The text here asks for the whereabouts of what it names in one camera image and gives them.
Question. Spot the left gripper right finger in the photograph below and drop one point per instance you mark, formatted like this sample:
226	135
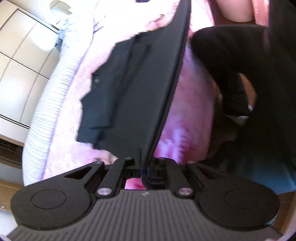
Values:
155	171

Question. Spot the pink rose bedsheet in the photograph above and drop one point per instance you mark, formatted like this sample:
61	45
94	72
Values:
187	131

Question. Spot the black sweater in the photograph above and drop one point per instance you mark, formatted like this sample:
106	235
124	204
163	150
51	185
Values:
253	66

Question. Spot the white striped quilt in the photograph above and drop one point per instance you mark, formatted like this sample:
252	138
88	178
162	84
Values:
53	104

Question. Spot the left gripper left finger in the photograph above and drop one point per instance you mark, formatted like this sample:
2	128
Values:
138	163

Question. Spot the white wardrobe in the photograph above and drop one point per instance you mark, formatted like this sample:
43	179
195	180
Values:
28	58

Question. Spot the white round mirror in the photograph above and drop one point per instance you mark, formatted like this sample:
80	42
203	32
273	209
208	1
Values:
60	8

